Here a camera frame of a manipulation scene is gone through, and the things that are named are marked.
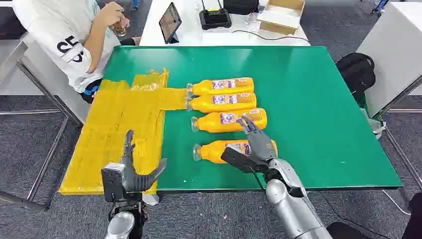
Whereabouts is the orange drink bottle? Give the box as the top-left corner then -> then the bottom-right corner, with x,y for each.
191,108 -> 268,134
186,77 -> 255,97
185,93 -> 257,114
192,139 -> 279,165

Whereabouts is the black floor cable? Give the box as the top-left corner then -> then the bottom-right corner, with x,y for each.
316,191 -> 393,239

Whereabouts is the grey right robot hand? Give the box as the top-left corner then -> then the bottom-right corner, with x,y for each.
236,115 -> 279,162

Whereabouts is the white table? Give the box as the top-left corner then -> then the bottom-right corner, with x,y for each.
138,0 -> 312,47

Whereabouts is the black robot foot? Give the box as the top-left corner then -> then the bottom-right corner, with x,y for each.
325,221 -> 372,239

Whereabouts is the person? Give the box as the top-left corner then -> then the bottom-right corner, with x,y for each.
12,0 -> 142,105

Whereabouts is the black controller with antennas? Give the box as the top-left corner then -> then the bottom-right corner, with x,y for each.
199,0 -> 233,31

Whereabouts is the yellow sheet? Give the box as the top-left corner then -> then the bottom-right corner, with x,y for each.
58,68 -> 189,196

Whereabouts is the person's right hand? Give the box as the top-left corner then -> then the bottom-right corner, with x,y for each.
98,1 -> 131,29

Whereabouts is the green table mat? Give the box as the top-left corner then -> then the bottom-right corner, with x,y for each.
102,45 -> 404,192

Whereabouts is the small clear drinking vessel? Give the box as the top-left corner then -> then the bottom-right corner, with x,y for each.
111,18 -> 128,37

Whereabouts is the black case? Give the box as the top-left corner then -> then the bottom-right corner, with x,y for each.
222,0 -> 260,16

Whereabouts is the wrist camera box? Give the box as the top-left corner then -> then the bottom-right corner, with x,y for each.
101,163 -> 126,203
219,146 -> 270,174

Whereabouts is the black tablet on stand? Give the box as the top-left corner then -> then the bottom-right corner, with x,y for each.
158,1 -> 183,45

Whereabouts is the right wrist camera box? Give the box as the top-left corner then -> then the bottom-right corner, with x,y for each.
219,146 -> 270,174

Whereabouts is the clear glass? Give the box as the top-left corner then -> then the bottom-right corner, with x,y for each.
243,12 -> 260,26

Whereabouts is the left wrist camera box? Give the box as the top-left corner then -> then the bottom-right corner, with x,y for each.
101,163 -> 126,203

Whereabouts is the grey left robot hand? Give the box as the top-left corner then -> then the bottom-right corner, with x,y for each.
121,129 -> 168,193

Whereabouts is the black backpack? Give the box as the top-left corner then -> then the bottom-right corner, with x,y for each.
335,52 -> 377,100

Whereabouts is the open cardboard box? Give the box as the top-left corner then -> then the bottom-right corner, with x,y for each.
256,0 -> 306,36

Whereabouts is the metal table leg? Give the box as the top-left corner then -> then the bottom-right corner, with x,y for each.
382,125 -> 422,215

